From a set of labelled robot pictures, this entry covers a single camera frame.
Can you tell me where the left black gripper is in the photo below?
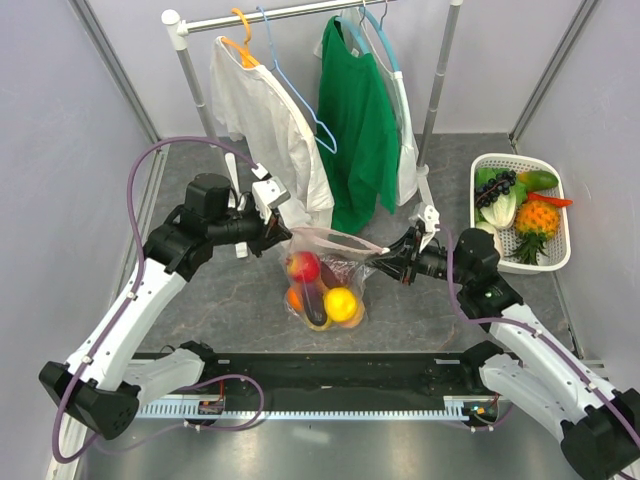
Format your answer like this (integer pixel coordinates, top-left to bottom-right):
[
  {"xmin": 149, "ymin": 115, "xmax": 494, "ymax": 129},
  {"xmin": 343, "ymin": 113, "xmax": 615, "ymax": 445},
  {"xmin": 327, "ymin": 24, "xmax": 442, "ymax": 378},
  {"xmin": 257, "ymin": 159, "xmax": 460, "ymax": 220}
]
[{"xmin": 208, "ymin": 195, "xmax": 291, "ymax": 257}]

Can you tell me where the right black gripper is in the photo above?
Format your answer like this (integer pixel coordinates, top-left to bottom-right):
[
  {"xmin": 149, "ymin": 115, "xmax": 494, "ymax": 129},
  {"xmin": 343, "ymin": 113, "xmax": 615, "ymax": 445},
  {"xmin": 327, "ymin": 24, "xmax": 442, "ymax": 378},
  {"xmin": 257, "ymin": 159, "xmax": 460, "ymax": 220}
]
[{"xmin": 365, "ymin": 226, "xmax": 472, "ymax": 286}]

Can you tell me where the red apple toy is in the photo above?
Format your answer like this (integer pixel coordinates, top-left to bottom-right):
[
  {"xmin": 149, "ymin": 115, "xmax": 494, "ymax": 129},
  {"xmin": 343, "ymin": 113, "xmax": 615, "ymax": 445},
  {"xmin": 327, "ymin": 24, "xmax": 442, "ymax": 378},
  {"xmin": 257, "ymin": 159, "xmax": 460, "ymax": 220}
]
[{"xmin": 285, "ymin": 251, "xmax": 321, "ymax": 283}]

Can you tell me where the dark red mangosteen toy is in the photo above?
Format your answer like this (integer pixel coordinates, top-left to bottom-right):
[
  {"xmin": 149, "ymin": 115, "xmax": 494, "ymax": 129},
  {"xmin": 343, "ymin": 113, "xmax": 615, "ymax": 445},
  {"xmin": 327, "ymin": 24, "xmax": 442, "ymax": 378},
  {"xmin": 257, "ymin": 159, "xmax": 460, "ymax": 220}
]
[{"xmin": 324, "ymin": 254, "xmax": 358, "ymax": 286}]

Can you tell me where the yellow-orange mango toy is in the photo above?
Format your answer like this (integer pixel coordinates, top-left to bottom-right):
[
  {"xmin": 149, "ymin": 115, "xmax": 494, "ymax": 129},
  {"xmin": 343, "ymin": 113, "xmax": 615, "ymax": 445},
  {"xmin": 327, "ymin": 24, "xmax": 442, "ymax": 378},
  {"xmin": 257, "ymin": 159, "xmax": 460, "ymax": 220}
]
[{"xmin": 342, "ymin": 304, "xmax": 366, "ymax": 328}]

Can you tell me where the orange toy fruit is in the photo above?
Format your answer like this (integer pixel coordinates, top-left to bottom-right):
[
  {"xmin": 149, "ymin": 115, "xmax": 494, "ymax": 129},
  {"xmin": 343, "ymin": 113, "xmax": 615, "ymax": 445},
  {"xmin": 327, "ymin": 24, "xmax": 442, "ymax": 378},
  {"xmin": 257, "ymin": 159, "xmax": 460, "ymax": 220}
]
[{"xmin": 286, "ymin": 286, "xmax": 304, "ymax": 313}]

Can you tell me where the yellow pear toy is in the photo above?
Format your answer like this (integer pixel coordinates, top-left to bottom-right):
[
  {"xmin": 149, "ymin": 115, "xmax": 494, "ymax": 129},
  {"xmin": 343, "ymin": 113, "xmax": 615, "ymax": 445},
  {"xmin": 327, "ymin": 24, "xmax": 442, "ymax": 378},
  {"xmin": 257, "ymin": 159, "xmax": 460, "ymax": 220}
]
[{"xmin": 324, "ymin": 287, "xmax": 359, "ymax": 324}]

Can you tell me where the clear pink-dotted zip bag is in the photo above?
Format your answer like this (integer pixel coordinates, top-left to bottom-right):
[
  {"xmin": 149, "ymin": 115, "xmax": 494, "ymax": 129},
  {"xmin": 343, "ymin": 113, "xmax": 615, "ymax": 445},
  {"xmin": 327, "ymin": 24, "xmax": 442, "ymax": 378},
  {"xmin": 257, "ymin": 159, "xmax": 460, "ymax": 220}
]
[{"xmin": 282, "ymin": 226, "xmax": 387, "ymax": 332}]

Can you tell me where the purple eggplant toy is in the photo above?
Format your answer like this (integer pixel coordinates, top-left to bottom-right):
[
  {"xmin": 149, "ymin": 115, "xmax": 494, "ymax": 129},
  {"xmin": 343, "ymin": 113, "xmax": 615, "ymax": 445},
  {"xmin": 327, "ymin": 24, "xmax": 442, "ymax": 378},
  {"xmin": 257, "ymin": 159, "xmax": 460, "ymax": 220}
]
[{"xmin": 303, "ymin": 280, "xmax": 328, "ymax": 327}]

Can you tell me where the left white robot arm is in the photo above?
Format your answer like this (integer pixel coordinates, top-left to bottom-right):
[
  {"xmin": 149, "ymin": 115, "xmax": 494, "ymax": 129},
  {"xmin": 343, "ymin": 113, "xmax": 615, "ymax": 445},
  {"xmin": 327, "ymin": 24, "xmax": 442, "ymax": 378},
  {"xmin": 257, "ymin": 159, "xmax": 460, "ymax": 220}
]
[{"xmin": 39, "ymin": 174, "xmax": 291, "ymax": 440}]

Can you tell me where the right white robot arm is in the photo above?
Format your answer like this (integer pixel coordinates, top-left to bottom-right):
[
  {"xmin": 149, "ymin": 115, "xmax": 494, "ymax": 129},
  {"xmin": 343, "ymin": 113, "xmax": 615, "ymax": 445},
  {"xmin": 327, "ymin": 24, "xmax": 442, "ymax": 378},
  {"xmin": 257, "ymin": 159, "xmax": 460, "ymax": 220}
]
[{"xmin": 366, "ymin": 223, "xmax": 639, "ymax": 479}]

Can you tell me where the white tank top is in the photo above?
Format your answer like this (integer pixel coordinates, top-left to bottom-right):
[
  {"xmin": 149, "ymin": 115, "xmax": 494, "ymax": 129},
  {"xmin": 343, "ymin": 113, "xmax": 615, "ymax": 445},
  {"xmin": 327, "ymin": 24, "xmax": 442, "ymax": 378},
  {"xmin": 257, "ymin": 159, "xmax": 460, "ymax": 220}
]
[{"xmin": 320, "ymin": 15, "xmax": 417, "ymax": 209}]

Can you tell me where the black grapes toy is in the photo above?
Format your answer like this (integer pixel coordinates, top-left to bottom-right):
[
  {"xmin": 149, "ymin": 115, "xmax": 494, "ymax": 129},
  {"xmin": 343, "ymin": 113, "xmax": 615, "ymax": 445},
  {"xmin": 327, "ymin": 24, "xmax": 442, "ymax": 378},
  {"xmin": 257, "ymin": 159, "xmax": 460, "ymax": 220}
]
[{"xmin": 473, "ymin": 169, "xmax": 518, "ymax": 209}]

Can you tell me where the white-green cabbage toy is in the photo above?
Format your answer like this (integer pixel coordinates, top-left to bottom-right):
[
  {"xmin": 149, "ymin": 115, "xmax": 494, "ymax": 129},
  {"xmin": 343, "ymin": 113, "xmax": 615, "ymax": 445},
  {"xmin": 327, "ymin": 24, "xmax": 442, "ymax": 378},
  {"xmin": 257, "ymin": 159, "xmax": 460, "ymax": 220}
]
[{"xmin": 480, "ymin": 193, "xmax": 518, "ymax": 230}]

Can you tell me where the white t-shirt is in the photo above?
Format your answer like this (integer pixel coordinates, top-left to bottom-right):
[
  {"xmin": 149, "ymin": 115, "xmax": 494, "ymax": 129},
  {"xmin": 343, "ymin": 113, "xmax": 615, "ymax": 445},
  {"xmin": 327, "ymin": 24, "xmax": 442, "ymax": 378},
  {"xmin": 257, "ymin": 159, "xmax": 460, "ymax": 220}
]
[{"xmin": 210, "ymin": 36, "xmax": 334, "ymax": 228}]

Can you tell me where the green t-shirt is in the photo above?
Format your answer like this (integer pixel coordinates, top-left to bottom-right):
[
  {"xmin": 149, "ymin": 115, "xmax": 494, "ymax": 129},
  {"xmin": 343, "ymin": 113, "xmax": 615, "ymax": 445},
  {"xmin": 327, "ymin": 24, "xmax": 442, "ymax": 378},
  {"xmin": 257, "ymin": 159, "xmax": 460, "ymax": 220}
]
[{"xmin": 317, "ymin": 16, "xmax": 400, "ymax": 234}]

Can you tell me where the orange spiky kiwano toy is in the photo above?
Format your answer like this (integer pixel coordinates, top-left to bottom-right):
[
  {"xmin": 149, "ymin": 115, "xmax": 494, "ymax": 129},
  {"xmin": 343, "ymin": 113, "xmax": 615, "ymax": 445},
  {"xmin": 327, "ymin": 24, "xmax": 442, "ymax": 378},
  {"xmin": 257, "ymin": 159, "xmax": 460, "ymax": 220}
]
[{"xmin": 507, "ymin": 200, "xmax": 561, "ymax": 265}]

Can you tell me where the red chili pepper toy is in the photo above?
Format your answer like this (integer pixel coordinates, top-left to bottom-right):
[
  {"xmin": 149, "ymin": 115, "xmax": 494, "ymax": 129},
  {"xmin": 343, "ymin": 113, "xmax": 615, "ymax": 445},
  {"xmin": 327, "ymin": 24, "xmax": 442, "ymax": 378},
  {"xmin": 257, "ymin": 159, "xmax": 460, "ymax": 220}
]
[{"xmin": 527, "ymin": 192, "xmax": 573, "ymax": 208}]

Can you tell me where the white fruit basket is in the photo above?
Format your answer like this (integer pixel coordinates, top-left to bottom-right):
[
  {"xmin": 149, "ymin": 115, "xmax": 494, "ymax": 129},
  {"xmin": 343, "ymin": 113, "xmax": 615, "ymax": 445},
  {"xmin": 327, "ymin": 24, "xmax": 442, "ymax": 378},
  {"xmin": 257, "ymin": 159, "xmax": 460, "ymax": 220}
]
[{"xmin": 470, "ymin": 153, "xmax": 571, "ymax": 275}]

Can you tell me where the orange hanger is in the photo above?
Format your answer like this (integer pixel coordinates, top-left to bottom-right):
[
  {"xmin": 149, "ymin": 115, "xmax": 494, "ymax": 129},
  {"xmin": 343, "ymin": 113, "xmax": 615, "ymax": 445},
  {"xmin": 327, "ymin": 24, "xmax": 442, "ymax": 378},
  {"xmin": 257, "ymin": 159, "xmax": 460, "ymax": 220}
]
[{"xmin": 220, "ymin": 7, "xmax": 260, "ymax": 68}]

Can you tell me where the silver clothes rack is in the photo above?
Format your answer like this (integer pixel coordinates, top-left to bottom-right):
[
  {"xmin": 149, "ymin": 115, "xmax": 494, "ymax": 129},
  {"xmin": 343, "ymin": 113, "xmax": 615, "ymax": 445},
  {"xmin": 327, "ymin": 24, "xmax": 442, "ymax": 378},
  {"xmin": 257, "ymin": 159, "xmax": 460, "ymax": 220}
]
[{"xmin": 160, "ymin": 0, "xmax": 463, "ymax": 259}]

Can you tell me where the teal padded hanger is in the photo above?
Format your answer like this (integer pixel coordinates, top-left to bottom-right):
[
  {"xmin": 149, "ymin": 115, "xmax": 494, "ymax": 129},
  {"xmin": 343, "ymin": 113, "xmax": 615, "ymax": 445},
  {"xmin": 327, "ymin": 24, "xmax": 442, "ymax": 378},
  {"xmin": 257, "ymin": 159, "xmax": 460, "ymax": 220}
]
[{"xmin": 338, "ymin": 6, "xmax": 401, "ymax": 77}]

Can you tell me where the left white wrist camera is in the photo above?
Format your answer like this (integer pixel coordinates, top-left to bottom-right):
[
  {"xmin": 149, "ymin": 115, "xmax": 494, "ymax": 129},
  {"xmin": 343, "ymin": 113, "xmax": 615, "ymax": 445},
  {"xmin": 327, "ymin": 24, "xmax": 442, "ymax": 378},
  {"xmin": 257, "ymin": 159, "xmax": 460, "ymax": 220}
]
[{"xmin": 251, "ymin": 163, "xmax": 291, "ymax": 224}]

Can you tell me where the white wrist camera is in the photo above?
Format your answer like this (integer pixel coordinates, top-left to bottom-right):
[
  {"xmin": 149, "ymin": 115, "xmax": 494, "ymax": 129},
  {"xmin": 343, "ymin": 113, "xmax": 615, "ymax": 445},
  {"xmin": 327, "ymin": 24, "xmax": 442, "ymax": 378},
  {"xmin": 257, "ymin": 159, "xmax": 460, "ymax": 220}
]
[
  {"xmin": 251, "ymin": 163, "xmax": 291, "ymax": 224},
  {"xmin": 409, "ymin": 202, "xmax": 440, "ymax": 235}
]

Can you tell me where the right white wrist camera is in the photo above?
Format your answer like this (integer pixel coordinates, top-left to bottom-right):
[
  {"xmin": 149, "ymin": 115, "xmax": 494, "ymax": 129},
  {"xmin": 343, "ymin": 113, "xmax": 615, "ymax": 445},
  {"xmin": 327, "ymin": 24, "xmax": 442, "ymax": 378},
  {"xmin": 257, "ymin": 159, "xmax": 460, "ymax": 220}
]
[{"xmin": 409, "ymin": 202, "xmax": 440, "ymax": 235}]

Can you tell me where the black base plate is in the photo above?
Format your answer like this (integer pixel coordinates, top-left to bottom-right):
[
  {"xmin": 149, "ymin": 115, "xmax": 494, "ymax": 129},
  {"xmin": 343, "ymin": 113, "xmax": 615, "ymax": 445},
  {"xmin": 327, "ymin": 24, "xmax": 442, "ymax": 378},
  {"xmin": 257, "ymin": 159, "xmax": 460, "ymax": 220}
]
[{"xmin": 200, "ymin": 352, "xmax": 494, "ymax": 410}]

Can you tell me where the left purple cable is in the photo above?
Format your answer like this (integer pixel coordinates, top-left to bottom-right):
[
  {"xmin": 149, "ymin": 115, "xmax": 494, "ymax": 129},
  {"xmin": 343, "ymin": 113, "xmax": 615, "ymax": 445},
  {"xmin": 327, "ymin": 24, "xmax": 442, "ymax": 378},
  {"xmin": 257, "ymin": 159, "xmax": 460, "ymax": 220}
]
[{"xmin": 51, "ymin": 136, "xmax": 266, "ymax": 464}]

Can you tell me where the slotted cable duct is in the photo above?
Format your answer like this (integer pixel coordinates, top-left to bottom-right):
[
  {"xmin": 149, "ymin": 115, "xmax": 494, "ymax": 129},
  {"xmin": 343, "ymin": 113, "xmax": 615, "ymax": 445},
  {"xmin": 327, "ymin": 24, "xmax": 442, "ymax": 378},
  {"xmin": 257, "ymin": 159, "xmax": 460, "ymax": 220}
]
[{"xmin": 136, "ymin": 395, "xmax": 487, "ymax": 421}]

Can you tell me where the light blue wire hanger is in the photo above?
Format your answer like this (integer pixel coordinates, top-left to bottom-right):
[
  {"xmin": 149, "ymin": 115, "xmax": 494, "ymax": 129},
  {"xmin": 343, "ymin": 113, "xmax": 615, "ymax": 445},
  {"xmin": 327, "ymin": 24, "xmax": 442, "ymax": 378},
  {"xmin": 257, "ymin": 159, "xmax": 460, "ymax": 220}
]
[{"xmin": 255, "ymin": 3, "xmax": 338, "ymax": 155}]

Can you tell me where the left aluminium frame post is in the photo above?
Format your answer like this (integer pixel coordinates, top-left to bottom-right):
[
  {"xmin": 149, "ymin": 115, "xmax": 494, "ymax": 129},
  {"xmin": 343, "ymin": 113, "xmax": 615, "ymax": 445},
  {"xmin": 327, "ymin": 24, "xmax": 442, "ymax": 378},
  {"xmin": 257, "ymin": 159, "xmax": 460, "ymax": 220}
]
[{"xmin": 68, "ymin": 0, "xmax": 160, "ymax": 143}]

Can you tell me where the aluminium frame post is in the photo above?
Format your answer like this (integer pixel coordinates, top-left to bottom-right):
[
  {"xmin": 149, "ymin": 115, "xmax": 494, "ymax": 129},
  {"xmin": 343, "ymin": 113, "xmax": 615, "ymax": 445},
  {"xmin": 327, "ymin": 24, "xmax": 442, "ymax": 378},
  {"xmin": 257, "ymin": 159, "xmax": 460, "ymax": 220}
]
[
  {"xmin": 508, "ymin": 0, "xmax": 600, "ymax": 150},
  {"xmin": 68, "ymin": 0, "xmax": 160, "ymax": 143}
]

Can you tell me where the right aluminium frame post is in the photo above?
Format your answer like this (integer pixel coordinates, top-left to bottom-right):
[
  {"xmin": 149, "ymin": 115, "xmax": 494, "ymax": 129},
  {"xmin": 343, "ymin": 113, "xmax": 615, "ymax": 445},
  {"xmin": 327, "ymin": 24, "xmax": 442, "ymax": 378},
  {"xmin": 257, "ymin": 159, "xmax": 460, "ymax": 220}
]
[{"xmin": 508, "ymin": 0, "xmax": 600, "ymax": 150}]

